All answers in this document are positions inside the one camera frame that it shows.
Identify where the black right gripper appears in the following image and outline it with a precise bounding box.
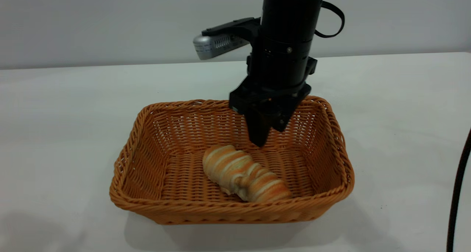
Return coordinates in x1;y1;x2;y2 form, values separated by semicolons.
229;54;318;148

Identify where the striped long bread roll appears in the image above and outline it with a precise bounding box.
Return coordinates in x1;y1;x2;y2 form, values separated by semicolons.
202;145;293;203

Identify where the orange woven wicker basket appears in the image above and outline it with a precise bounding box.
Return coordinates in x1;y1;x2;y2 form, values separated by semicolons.
109;96;355;225

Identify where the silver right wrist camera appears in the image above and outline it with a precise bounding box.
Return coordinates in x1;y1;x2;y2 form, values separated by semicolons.
193;17;262;61

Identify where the black looped wrist cable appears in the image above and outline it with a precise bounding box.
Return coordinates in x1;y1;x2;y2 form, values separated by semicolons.
315;1;346;39

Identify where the dark hanging cable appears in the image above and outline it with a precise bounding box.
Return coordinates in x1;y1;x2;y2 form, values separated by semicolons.
446;127;471;252

